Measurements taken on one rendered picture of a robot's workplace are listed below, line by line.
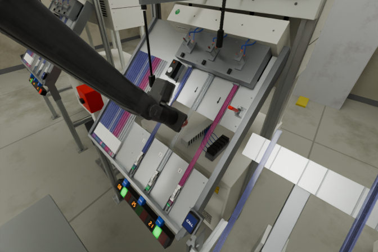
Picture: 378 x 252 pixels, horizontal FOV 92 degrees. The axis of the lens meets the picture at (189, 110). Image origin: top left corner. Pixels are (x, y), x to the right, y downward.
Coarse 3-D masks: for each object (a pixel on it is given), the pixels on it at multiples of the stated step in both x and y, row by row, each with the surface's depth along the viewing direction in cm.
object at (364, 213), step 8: (376, 184) 38; (368, 192) 39; (376, 192) 38; (368, 200) 38; (376, 200) 38; (368, 208) 38; (360, 216) 38; (368, 216) 38; (352, 224) 39; (360, 224) 38; (352, 232) 38; (360, 232) 37; (344, 240) 39; (352, 240) 38; (344, 248) 38; (352, 248) 37
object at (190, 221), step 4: (188, 216) 57; (192, 216) 56; (184, 220) 57; (188, 220) 56; (192, 220) 56; (196, 220) 55; (184, 224) 57; (188, 224) 56; (192, 224) 56; (188, 228) 56; (192, 228) 55
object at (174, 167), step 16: (128, 144) 83; (144, 144) 78; (160, 144) 74; (128, 160) 80; (144, 160) 76; (160, 160) 72; (176, 160) 69; (144, 176) 74; (160, 176) 70; (176, 176) 67; (192, 176) 64; (160, 192) 69; (192, 192) 63; (176, 208) 64
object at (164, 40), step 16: (160, 32) 92; (176, 32) 87; (144, 48) 95; (160, 48) 89; (176, 48) 84; (272, 64) 61; (192, 80) 75; (224, 80) 68; (192, 96) 73; (208, 96) 70; (224, 96) 67; (240, 96) 64; (208, 112) 68; (224, 112) 65
